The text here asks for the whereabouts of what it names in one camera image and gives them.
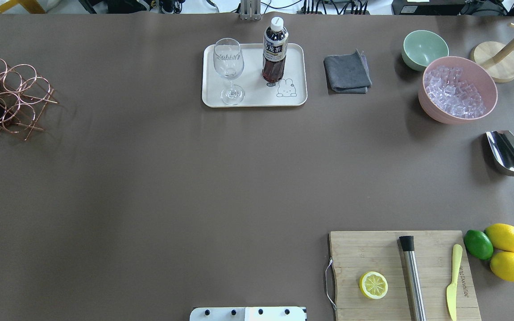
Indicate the tea bottle white cap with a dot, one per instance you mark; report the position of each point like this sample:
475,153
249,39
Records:
275,44

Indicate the cream rabbit serving tray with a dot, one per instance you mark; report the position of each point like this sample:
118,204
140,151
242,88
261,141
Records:
291,90

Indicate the clear wine glass on tray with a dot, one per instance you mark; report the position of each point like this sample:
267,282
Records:
229,63

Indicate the grey folded cloth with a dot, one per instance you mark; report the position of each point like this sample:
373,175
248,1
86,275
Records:
348,73

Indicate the bamboo cutting board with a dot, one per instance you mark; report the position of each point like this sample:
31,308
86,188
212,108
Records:
354,253

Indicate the half lemon slice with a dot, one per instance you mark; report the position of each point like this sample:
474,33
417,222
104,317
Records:
373,285

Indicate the steel muddler black tip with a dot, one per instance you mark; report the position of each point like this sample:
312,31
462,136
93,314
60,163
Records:
408,249

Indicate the green ceramic bowl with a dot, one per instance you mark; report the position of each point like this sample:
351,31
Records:
421,47

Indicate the pink bowl of ice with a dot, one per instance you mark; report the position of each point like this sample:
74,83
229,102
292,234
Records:
456,90

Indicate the yellow plastic knife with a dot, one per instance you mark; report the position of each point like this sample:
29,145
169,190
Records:
451,290

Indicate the green lime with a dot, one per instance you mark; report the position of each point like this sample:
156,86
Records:
478,244

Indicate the silver metal ice scoop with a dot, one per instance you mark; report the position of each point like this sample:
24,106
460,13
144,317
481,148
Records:
501,143

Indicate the upper yellow lemon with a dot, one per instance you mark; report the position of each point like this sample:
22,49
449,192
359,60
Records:
501,236

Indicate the yellow lemon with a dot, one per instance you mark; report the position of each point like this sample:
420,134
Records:
501,236
502,265

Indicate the wooden cup tree stand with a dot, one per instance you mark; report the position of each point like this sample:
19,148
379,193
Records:
496,58

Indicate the lower yellow lemon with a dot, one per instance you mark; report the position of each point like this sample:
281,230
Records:
502,265

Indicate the aluminium camera mount post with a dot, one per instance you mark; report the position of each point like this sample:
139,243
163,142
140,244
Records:
250,10

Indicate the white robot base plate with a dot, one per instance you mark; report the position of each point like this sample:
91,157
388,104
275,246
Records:
259,313

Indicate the copper wire bottle basket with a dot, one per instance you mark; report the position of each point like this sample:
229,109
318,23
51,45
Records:
25,95

